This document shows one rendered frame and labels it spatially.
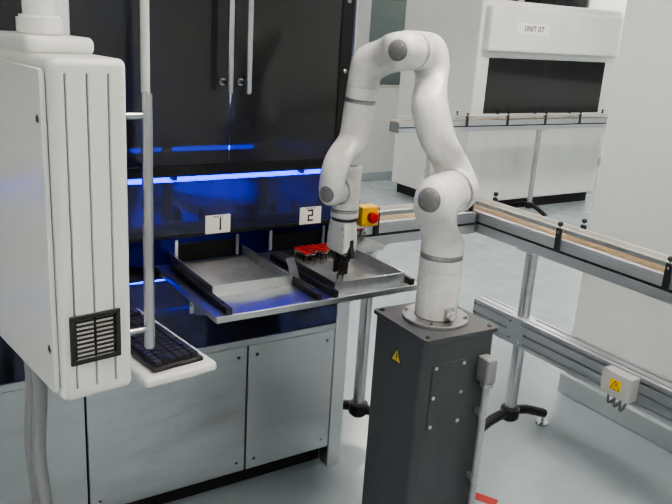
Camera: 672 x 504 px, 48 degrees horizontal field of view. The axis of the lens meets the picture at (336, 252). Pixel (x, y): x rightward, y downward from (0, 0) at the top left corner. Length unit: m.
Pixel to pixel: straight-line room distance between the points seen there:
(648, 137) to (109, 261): 2.38
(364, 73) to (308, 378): 1.19
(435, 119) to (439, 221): 0.27
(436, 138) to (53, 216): 0.98
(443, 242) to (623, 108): 1.62
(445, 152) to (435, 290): 0.38
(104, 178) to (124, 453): 1.17
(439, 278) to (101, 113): 0.98
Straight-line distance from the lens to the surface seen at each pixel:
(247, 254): 2.52
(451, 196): 1.96
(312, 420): 2.88
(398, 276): 2.35
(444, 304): 2.10
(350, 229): 2.21
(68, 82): 1.61
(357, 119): 2.14
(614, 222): 3.52
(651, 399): 2.83
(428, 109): 2.02
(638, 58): 3.46
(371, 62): 2.09
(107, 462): 2.59
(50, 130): 1.62
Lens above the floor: 1.64
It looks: 17 degrees down
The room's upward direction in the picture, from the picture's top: 4 degrees clockwise
